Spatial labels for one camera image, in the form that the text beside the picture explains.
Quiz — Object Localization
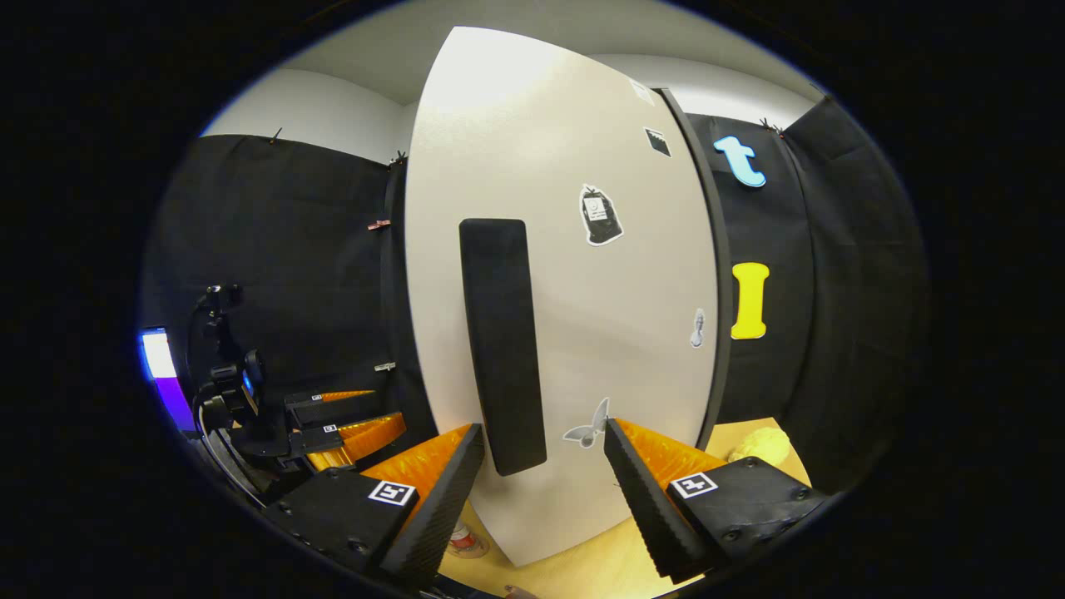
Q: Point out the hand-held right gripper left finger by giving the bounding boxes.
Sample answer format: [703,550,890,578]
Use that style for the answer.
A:
[266,423,486,587]

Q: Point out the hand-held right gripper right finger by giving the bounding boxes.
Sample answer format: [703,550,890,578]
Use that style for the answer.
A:
[603,418,829,583]

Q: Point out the clear plastic bottle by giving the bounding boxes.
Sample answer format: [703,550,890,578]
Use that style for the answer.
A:
[449,517,490,557]

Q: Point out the beige cabinet door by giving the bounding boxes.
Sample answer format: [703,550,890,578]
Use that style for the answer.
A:
[402,25,721,568]

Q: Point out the dark grey cabinet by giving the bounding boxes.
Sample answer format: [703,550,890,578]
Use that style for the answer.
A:
[657,87,734,450]

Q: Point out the bright monitor screen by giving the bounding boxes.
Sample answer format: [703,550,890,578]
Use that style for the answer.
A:
[139,328,197,433]

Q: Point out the yellow soft ball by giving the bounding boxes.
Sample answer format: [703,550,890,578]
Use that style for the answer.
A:
[729,427,792,467]

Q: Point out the black backdrop cloth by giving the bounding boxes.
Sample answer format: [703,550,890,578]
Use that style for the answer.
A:
[140,96,929,500]

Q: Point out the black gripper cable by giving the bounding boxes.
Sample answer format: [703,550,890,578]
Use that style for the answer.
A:
[193,399,269,510]

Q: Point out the black door handle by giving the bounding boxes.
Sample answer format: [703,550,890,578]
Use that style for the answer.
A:
[458,218,548,478]

